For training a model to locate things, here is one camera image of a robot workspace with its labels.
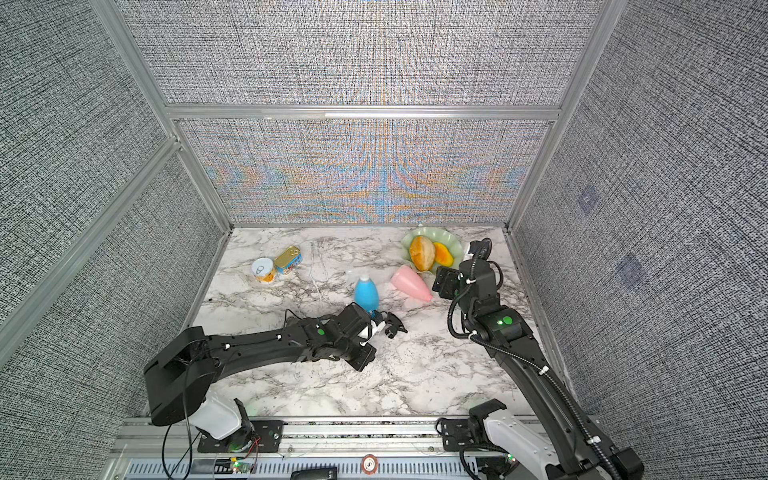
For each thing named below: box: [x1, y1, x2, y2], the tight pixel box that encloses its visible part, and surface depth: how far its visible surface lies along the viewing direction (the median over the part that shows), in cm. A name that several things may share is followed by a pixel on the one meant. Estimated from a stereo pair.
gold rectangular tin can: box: [274, 245, 303, 274], surface depth 108 cm
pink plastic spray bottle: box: [391, 265, 432, 302], surface depth 99 cm
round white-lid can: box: [251, 258, 275, 283], surface depth 102 cm
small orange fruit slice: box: [433, 242, 454, 267], surface depth 106 cm
